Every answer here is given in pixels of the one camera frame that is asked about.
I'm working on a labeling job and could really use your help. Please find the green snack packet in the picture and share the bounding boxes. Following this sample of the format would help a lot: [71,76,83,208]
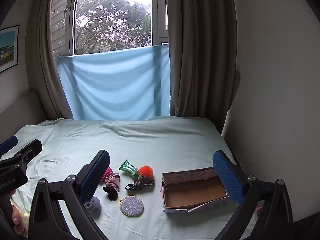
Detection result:
[118,160,139,179]

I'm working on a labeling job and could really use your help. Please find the grey fluffy ball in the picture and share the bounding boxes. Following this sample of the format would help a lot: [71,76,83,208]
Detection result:
[83,197,101,214]

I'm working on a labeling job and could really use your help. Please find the black cloth scrunchie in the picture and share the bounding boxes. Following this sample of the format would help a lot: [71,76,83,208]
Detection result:
[103,186,119,202]

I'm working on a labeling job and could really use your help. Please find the black and white scrunchie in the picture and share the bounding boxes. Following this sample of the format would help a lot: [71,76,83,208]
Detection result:
[125,181,153,192]

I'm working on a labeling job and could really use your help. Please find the orange pompom with green knit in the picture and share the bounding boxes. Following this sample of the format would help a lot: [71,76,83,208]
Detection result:
[136,165,155,184]

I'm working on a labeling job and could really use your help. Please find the beige curtain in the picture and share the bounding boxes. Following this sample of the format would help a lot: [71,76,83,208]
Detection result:
[24,0,81,119]
[167,0,241,118]

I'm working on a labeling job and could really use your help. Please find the wall poster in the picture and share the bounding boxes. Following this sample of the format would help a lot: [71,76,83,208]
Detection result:
[0,25,20,74]

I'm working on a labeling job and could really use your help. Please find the person's left hand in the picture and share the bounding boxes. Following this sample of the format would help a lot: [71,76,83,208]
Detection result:
[9,189,28,238]

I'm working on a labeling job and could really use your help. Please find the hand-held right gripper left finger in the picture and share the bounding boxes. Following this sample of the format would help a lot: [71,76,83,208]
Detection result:
[28,149,111,240]

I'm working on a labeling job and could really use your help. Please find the trees outside window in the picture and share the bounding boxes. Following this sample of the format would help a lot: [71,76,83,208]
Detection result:
[74,0,152,55]

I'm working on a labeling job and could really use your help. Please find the pale pink cloth scrunchie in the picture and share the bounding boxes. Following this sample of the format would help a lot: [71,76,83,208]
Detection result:
[103,172,121,189]

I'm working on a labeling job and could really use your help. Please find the pink zip pouch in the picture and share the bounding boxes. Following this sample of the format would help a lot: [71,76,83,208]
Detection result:
[100,166,113,183]

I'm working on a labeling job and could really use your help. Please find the white headboard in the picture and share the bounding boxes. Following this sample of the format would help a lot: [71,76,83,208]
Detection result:
[0,90,47,137]

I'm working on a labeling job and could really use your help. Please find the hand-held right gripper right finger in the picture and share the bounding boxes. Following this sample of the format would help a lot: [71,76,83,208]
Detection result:
[212,150,294,240]

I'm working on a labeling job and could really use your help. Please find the patterned cardboard box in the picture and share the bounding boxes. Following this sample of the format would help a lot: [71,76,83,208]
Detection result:
[162,167,233,214]

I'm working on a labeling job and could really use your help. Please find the white framed window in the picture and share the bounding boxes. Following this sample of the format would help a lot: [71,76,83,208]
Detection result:
[51,0,169,56]

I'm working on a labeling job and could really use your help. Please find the round glittery pad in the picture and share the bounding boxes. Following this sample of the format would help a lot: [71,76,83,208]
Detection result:
[119,196,145,216]

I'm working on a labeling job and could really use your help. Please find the light blue hanging cloth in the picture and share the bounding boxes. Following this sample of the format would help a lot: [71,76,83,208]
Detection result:
[57,44,171,121]

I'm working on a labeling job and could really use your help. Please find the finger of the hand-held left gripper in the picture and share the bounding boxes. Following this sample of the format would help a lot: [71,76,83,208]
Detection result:
[0,139,43,174]
[0,136,19,156]

